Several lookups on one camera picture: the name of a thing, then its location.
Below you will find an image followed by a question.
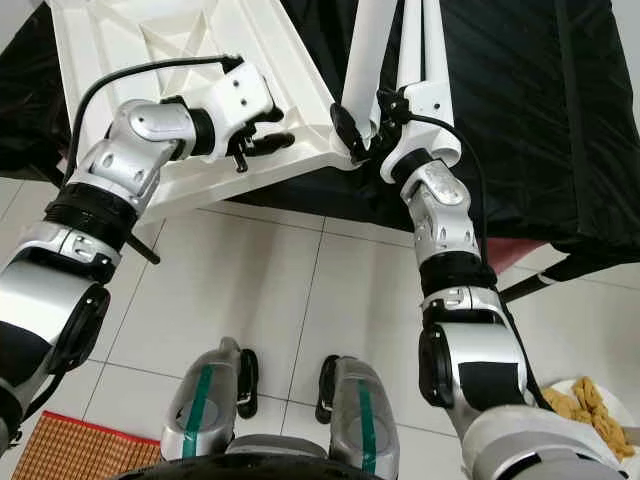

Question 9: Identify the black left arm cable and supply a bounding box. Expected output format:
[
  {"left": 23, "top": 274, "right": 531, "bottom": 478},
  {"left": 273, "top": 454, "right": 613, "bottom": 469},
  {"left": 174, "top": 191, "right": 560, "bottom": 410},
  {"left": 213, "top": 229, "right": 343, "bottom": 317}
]
[{"left": 60, "top": 54, "right": 246, "bottom": 186}]

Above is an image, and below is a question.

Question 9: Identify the black cloth table cover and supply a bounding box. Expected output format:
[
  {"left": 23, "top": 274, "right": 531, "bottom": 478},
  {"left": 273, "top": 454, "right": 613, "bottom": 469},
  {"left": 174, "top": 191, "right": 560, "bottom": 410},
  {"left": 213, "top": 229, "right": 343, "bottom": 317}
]
[{"left": 0, "top": 0, "right": 640, "bottom": 281}]

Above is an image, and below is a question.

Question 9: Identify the silver right robot leg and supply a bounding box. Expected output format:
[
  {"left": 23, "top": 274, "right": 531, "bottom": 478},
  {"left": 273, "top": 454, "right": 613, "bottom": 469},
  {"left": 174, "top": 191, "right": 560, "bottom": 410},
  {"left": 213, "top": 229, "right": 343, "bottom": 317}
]
[{"left": 315, "top": 352, "right": 401, "bottom": 476}]

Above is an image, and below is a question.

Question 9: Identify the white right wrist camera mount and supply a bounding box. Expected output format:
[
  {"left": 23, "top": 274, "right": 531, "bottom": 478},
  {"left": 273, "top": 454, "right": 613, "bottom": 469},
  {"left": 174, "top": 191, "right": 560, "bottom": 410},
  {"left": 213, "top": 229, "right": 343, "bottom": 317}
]
[{"left": 380, "top": 80, "right": 462, "bottom": 184}]

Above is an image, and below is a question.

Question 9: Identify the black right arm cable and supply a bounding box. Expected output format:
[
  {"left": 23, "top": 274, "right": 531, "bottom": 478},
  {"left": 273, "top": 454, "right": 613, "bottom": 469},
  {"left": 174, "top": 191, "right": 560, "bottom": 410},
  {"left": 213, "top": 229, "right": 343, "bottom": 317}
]
[{"left": 400, "top": 110, "right": 556, "bottom": 411}]

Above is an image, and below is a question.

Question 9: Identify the silver left robot leg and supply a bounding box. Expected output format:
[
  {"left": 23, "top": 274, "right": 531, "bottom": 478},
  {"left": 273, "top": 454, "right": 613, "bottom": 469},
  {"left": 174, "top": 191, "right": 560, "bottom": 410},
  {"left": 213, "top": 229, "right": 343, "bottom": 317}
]
[{"left": 160, "top": 337, "right": 259, "bottom": 463}]

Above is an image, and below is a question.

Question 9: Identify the black robot waist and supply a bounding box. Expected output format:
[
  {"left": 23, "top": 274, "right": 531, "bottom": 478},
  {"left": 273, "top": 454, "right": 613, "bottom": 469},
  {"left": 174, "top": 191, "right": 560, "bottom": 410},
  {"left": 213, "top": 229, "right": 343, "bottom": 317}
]
[{"left": 140, "top": 440, "right": 461, "bottom": 480}]

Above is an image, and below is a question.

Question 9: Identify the white round plate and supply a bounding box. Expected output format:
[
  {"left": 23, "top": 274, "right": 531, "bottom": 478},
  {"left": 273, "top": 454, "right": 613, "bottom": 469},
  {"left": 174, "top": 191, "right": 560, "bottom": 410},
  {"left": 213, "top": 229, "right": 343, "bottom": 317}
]
[{"left": 540, "top": 376, "right": 637, "bottom": 463}]

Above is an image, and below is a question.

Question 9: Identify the silver robot leg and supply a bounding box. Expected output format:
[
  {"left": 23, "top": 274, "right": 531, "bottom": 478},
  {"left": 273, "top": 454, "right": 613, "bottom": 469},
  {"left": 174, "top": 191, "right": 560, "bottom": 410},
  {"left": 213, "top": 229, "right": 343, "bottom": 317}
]
[
  {"left": 315, "top": 352, "right": 401, "bottom": 476},
  {"left": 160, "top": 337, "right": 259, "bottom": 463}
]

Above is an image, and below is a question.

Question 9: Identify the white plastic children table top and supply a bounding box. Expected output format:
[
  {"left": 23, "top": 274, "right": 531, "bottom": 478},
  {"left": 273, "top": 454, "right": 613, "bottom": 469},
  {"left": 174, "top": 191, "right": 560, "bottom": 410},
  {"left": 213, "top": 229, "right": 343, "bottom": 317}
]
[{"left": 45, "top": 0, "right": 361, "bottom": 226}]

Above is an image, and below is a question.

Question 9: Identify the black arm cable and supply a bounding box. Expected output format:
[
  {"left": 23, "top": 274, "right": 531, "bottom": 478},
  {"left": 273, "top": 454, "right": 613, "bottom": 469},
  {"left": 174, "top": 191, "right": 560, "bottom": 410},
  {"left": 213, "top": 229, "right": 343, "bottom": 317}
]
[
  {"left": 60, "top": 54, "right": 246, "bottom": 186},
  {"left": 400, "top": 110, "right": 556, "bottom": 411}
]

